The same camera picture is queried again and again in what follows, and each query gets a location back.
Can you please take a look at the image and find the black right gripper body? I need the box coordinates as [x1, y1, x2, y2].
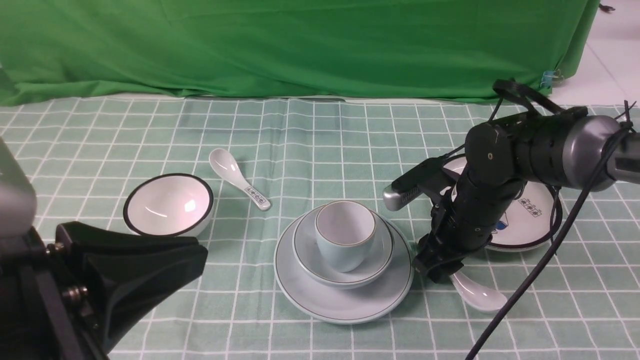
[416, 172, 525, 262]

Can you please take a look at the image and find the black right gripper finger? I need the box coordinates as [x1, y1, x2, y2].
[413, 250, 465, 284]

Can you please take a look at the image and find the plain white spoon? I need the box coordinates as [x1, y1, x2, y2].
[449, 271, 508, 313]

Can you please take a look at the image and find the light blue cup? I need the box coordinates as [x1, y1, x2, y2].
[314, 200, 377, 273]

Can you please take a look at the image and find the light blue bowl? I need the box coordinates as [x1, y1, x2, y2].
[293, 206, 394, 290]

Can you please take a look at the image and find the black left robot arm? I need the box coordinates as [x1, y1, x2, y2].
[0, 143, 208, 360]

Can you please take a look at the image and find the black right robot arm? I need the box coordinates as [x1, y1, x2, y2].
[413, 108, 639, 283]

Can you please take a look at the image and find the white plate black rim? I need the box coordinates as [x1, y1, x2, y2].
[442, 157, 562, 252]

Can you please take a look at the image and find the light blue plate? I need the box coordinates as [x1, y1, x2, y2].
[273, 216, 414, 325]

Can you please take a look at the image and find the blue binder clip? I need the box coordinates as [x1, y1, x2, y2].
[539, 69, 565, 89]

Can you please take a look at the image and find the white spoon with print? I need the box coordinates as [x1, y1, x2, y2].
[208, 148, 272, 212]

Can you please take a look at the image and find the black object on floor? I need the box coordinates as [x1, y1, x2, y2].
[598, 3, 615, 13]

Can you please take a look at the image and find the white bowl black rim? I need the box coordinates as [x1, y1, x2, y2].
[122, 173, 215, 237]

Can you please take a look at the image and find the green backdrop cloth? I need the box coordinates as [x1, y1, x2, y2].
[0, 0, 599, 106]

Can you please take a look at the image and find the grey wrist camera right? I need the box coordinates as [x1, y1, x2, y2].
[382, 158, 463, 212]

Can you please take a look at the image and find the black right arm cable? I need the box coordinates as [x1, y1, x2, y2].
[465, 78, 640, 360]

